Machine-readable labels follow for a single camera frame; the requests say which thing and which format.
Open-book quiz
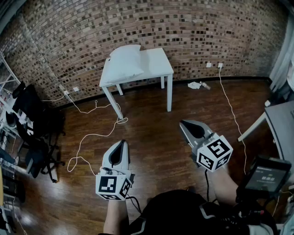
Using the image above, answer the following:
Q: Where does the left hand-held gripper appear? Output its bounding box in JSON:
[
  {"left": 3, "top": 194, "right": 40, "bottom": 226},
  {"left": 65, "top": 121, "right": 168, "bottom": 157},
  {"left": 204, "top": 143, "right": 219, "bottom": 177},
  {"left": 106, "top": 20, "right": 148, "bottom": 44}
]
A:
[{"left": 95, "top": 139, "right": 136, "bottom": 201}]

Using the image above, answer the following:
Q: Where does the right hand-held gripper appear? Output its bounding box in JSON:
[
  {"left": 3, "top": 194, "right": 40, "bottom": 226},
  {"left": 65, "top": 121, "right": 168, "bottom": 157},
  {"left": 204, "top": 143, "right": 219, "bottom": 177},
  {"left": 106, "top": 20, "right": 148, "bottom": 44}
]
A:
[{"left": 179, "top": 118, "right": 234, "bottom": 173}]

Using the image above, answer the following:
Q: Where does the white pillow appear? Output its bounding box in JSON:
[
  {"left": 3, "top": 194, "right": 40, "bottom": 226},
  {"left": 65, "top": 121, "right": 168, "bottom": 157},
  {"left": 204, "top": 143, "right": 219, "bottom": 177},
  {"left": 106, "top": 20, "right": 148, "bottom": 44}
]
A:
[{"left": 107, "top": 44, "right": 145, "bottom": 84}]

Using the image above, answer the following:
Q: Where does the person's right forearm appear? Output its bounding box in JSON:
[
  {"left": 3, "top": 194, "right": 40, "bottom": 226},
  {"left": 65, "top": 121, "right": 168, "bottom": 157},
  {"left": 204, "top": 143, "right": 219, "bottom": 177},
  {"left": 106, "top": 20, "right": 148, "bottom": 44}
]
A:
[{"left": 206, "top": 167, "right": 240, "bottom": 208}]

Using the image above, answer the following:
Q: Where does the person's left forearm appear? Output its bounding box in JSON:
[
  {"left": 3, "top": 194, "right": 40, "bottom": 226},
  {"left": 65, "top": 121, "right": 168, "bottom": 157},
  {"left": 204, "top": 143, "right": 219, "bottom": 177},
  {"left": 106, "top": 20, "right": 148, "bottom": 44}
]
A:
[{"left": 102, "top": 199, "right": 127, "bottom": 235}]

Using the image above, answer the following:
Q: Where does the black office chair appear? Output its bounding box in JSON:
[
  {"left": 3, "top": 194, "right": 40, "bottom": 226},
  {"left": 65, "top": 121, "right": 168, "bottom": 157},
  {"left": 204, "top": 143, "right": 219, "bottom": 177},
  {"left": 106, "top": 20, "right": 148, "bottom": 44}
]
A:
[
  {"left": 11, "top": 80, "right": 66, "bottom": 144},
  {"left": 22, "top": 137, "right": 66, "bottom": 184}
]

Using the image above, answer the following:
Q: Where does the white square table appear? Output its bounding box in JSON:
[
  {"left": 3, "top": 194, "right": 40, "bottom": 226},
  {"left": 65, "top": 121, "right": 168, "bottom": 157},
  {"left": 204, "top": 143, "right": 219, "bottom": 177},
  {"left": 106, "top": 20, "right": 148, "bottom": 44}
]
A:
[{"left": 99, "top": 47, "right": 175, "bottom": 120}]

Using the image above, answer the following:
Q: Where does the person's black clothing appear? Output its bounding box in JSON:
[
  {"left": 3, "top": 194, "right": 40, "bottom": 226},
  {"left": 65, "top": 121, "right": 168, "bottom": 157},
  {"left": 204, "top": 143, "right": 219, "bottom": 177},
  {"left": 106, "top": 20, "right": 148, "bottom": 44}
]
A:
[{"left": 98, "top": 189, "right": 277, "bottom": 235}]

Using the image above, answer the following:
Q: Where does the black display monitor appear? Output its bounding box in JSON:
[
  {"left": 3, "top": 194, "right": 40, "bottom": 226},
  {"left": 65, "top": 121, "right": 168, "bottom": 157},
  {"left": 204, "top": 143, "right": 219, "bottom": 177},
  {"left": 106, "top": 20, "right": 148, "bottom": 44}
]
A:
[{"left": 236, "top": 155, "right": 292, "bottom": 201}]

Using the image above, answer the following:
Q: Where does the grey desk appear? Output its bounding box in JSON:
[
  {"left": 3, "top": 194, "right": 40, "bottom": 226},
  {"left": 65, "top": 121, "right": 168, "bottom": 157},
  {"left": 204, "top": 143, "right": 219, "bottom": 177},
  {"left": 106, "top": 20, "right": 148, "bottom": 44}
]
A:
[{"left": 237, "top": 99, "right": 294, "bottom": 166}]

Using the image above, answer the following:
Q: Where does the white curtain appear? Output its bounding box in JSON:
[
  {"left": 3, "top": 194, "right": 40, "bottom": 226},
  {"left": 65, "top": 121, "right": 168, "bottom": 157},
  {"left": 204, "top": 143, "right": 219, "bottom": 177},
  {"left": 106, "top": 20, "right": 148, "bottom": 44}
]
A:
[{"left": 268, "top": 13, "right": 294, "bottom": 102}]

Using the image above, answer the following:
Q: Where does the white metal rack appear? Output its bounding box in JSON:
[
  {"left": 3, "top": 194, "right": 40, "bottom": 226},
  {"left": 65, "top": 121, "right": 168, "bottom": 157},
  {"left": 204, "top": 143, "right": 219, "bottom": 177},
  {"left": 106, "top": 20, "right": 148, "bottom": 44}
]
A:
[{"left": 0, "top": 52, "right": 23, "bottom": 235}]

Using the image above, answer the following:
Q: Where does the long looped white cable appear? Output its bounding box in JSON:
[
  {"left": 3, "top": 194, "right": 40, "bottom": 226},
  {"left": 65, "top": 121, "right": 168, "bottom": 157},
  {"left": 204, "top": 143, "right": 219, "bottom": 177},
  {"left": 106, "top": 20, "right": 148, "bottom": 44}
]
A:
[{"left": 67, "top": 93, "right": 129, "bottom": 177}]

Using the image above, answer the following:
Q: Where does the long straight white cable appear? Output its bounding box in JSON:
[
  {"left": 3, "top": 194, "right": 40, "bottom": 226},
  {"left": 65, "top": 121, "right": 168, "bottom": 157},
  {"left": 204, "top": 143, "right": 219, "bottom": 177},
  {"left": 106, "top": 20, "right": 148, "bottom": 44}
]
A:
[{"left": 218, "top": 67, "right": 248, "bottom": 175}]

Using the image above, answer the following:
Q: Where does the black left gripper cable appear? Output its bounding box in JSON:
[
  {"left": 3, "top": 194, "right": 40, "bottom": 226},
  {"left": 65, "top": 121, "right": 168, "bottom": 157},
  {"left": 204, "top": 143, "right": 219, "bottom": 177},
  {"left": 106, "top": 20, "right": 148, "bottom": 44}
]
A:
[{"left": 125, "top": 196, "right": 143, "bottom": 214}]

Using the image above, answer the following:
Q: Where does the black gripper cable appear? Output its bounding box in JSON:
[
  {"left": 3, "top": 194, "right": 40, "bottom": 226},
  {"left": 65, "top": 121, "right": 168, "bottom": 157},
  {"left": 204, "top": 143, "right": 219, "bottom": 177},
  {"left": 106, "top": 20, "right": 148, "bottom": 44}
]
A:
[
  {"left": 125, "top": 196, "right": 143, "bottom": 214},
  {"left": 204, "top": 169, "right": 219, "bottom": 204}
]

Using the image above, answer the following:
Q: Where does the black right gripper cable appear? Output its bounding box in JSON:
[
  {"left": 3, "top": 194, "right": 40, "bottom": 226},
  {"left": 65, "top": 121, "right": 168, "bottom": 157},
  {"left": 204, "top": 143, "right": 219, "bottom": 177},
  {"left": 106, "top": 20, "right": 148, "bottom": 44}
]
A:
[{"left": 204, "top": 169, "right": 219, "bottom": 204}]

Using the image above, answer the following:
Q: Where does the short white cable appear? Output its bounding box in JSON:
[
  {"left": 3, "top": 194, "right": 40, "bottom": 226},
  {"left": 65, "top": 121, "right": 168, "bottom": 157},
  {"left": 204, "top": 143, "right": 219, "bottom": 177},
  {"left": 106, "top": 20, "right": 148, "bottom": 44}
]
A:
[{"left": 40, "top": 93, "right": 67, "bottom": 102}]

